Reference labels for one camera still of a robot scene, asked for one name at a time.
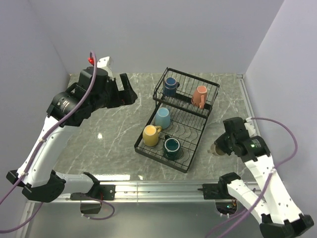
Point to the grey-green ceramic mug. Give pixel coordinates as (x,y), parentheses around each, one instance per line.
(215,150)

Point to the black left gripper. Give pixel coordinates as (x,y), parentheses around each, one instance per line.
(127,96)

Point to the aluminium front rail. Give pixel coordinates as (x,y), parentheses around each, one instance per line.
(153,191)

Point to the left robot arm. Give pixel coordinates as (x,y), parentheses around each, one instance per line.
(36,176)

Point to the black wire dish rack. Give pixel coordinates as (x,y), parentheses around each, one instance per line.
(187,121)

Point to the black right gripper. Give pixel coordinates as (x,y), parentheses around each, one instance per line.
(219,142)

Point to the light blue mug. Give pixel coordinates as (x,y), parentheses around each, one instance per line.
(162,117)

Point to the black box under rail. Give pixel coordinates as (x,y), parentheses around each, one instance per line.
(90,208)

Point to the dark green mug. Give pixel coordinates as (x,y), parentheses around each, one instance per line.
(171,148)

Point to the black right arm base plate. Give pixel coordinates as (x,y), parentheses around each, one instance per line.
(211,191)

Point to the pink mug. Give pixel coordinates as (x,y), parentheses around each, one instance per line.
(199,97)

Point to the cream yellow mug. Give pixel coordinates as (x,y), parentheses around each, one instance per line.
(151,135)

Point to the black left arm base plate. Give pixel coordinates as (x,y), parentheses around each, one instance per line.
(103,192)

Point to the dark blue glazed mug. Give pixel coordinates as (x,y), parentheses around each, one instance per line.
(170,87)

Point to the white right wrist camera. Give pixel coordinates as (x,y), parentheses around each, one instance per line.
(249,127)

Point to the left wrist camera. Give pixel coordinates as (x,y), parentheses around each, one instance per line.
(105,62)

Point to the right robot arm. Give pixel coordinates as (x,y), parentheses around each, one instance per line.
(275,211)

